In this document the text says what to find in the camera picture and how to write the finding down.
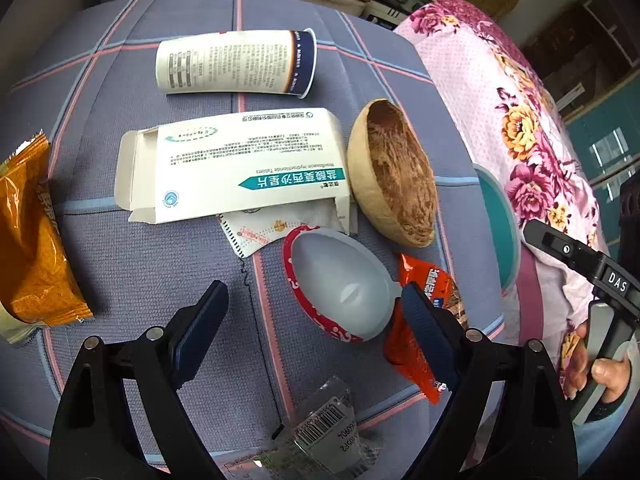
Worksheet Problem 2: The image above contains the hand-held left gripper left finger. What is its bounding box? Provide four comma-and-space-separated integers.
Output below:
47, 280, 231, 480

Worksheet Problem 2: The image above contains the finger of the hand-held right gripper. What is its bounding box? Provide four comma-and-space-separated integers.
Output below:
522, 218, 608, 286
619, 172, 640, 241

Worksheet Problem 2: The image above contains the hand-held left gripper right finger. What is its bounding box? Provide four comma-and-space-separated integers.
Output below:
400, 282, 578, 480

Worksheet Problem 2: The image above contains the orange snack wrapper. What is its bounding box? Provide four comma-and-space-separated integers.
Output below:
382, 252, 471, 406

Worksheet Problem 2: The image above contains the teal trash bin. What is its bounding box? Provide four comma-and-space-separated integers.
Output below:
472, 164, 521, 293

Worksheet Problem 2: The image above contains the grey plastic container red rim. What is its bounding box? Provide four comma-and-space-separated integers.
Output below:
281, 224, 403, 343

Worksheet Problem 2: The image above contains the clear plastic wrapper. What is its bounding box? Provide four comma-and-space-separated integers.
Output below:
220, 377, 386, 480

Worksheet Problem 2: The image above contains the brown coconut shell half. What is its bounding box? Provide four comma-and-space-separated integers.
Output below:
347, 99, 438, 248

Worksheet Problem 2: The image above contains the yellow orange snack packet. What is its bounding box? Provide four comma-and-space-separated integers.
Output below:
0, 130, 95, 348

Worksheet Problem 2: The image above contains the white medicine box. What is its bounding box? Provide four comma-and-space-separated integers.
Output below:
114, 107, 357, 235

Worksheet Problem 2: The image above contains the white cup dark blue rim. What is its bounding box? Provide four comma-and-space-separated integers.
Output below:
155, 28, 319, 99

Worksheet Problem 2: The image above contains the person's right hand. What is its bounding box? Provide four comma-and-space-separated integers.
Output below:
565, 321, 640, 407

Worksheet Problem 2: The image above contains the teal cabinet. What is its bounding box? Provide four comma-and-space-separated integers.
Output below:
565, 75, 640, 186

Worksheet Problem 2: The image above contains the purple plaid blanket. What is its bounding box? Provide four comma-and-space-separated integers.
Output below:
0, 0, 506, 480

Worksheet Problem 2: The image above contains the pink floral quilt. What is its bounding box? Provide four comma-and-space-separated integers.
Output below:
392, 0, 626, 401

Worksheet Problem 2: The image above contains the brown wooden cabinet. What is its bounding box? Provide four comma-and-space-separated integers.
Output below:
520, 0, 640, 111

